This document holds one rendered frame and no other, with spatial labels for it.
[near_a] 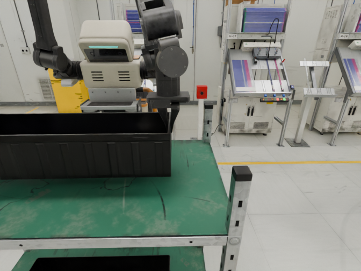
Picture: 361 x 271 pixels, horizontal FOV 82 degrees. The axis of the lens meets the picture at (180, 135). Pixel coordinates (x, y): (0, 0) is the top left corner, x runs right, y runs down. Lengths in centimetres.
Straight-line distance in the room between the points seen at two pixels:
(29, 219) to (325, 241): 181
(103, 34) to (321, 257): 183
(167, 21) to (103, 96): 67
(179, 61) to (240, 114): 269
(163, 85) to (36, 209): 42
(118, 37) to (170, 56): 60
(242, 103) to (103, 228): 271
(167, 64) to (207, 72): 411
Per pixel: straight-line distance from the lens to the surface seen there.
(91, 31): 104
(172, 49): 41
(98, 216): 54
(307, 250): 185
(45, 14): 102
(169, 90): 49
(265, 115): 320
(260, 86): 279
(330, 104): 361
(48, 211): 60
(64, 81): 117
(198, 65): 447
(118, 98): 106
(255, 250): 171
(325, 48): 384
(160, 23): 48
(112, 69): 106
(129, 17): 297
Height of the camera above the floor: 131
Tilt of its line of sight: 25 degrees down
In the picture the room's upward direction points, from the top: straight up
